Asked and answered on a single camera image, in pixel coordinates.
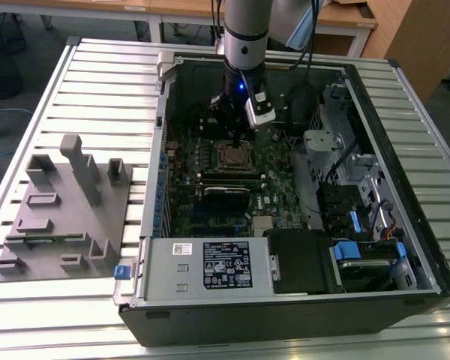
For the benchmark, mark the silver CPU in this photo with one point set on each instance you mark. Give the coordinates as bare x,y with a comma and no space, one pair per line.
236,157

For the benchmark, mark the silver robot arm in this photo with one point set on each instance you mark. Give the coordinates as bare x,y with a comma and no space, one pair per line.
247,30

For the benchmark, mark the black RAM slot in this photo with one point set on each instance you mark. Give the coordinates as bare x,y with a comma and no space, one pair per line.
212,179
212,183
212,171
212,175

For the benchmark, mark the grey case latch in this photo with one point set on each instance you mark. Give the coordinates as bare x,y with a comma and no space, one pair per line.
164,63

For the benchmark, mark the green motherboard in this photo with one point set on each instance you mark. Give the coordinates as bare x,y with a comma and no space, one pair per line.
281,187

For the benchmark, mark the black graphics card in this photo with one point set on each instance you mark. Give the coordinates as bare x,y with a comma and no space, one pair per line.
225,204

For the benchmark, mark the silver drive cage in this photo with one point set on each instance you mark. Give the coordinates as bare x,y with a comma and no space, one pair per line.
322,141

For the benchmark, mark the silver chipset heatsink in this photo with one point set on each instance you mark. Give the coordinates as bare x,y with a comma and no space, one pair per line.
263,222

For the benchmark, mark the black disk bay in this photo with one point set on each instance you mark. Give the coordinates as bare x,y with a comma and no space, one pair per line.
341,202

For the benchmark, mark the blue disk carrier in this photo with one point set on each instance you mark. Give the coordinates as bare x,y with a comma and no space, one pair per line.
347,250
354,221

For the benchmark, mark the silver power supply unit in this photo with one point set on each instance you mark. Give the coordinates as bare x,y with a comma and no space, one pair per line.
161,277

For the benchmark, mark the wooden cabinet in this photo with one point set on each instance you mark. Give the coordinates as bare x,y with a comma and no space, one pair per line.
416,37

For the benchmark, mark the blue case latch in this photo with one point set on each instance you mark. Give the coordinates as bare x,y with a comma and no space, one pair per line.
122,272

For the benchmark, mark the grey parts rack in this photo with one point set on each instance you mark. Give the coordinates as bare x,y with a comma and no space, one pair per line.
71,225

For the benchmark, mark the black PC case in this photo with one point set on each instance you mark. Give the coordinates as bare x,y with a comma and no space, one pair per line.
247,326

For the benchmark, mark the blue plastic latch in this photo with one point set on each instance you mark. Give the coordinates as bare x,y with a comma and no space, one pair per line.
400,249

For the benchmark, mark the black round bin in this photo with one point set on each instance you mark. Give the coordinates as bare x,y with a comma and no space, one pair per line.
7,80

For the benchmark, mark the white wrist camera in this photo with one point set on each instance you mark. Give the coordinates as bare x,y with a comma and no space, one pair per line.
260,116

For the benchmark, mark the wooden desk white frame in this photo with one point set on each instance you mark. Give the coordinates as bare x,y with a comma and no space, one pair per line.
78,4
345,20

